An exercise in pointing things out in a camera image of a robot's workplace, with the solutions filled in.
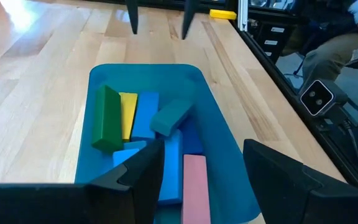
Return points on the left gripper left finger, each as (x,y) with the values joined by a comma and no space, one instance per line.
(120,199)

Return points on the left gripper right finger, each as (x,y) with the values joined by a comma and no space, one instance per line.
(306,199)

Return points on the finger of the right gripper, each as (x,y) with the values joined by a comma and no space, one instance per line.
(188,17)
(132,15)

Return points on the blue rectangular block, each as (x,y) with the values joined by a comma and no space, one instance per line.
(123,156)

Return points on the pink block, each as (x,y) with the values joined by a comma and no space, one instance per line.
(195,189)

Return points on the green long block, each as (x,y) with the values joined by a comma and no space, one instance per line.
(107,119)

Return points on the yellow long block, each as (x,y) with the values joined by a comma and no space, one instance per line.
(222,14)
(128,115)

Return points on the teal long block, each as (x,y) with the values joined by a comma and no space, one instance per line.
(171,116)

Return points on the teal plastic bin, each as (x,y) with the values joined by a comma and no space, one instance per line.
(222,140)

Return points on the black drawer cabinet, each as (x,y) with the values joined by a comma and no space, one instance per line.
(269,39)

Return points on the person's leg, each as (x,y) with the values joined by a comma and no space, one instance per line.
(337,53)

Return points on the black table-level camera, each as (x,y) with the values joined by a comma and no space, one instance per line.
(320,97)

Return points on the black aluminium frame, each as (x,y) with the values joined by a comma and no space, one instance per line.
(291,90)

